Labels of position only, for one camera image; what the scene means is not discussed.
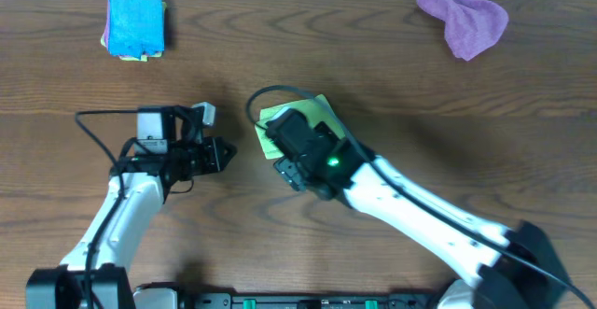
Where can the green microfiber cloth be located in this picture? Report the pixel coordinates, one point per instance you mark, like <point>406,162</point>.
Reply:
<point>316,112</point>

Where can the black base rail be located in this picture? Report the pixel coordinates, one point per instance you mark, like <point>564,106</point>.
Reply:
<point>298,301</point>

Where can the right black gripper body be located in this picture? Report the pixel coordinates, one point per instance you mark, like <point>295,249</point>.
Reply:
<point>294,173</point>

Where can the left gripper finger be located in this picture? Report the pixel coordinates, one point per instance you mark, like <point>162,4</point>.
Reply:
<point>224,159</point>
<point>227,149</point>

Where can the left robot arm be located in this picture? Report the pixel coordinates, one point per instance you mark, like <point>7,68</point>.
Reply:
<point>169,147</point>

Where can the folded yellow-green cloth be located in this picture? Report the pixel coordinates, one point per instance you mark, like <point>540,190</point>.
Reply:
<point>143,58</point>

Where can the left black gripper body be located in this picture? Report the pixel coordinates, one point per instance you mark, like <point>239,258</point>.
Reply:
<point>194,156</point>

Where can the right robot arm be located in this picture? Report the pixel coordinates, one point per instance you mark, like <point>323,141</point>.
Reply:
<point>497,267</point>

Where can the purple microfiber cloth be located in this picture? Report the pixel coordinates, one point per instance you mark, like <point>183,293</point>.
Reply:
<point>470,26</point>

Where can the folded purple cloth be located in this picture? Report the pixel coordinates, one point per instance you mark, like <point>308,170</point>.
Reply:
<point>105,35</point>

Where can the folded blue cloth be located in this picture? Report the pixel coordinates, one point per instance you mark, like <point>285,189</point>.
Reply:
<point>136,27</point>

